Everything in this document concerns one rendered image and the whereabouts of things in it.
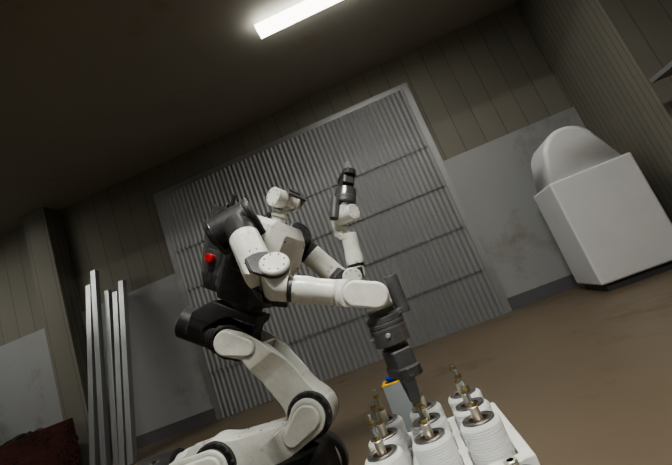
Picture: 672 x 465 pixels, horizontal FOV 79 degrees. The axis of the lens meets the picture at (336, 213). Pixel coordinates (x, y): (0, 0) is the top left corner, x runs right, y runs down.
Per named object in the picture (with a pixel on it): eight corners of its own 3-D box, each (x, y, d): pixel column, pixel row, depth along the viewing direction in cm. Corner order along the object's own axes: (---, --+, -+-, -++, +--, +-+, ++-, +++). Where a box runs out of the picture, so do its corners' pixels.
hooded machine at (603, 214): (652, 263, 351) (579, 131, 379) (699, 260, 294) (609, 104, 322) (576, 291, 358) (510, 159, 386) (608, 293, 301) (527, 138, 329)
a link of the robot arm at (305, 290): (332, 291, 97) (252, 285, 99) (332, 317, 104) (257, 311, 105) (336, 259, 105) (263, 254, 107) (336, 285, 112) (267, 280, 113)
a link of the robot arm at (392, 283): (370, 335, 96) (353, 288, 98) (369, 331, 106) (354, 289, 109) (415, 317, 96) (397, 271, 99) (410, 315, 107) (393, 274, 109)
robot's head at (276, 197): (262, 210, 143) (269, 186, 144) (283, 217, 151) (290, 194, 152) (274, 212, 139) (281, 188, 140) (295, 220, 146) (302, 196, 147)
